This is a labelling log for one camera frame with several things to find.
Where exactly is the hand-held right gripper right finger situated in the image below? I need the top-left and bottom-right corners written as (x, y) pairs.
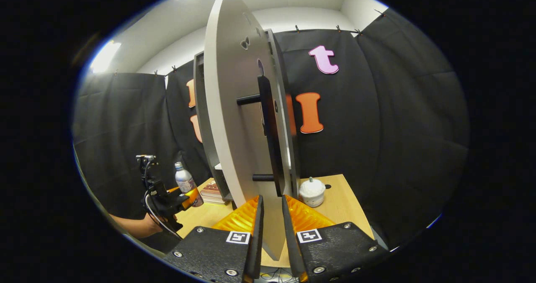
top-left (282, 194), bottom-right (390, 283)

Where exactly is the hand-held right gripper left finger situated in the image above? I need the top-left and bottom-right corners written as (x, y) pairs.
top-left (163, 195), bottom-right (264, 283)

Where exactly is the white cabinet door black handle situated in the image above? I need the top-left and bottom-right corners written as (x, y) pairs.
top-left (204, 0), bottom-right (294, 261)

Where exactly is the grey cabinet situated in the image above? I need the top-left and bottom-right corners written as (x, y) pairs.
top-left (193, 28), bottom-right (300, 203)

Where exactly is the brown cover book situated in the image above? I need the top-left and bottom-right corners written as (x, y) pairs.
top-left (202, 180), bottom-right (224, 196)

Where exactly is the white lidded ceramic jar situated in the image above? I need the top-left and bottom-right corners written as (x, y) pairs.
top-left (299, 177), bottom-right (327, 208)

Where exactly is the ceiling light panel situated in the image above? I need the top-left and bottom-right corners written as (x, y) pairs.
top-left (90, 41), bottom-right (123, 74)

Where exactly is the black backdrop cloth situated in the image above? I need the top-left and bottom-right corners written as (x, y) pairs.
top-left (72, 8), bottom-right (469, 250)

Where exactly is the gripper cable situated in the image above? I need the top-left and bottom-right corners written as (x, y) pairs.
top-left (144, 191), bottom-right (183, 239)

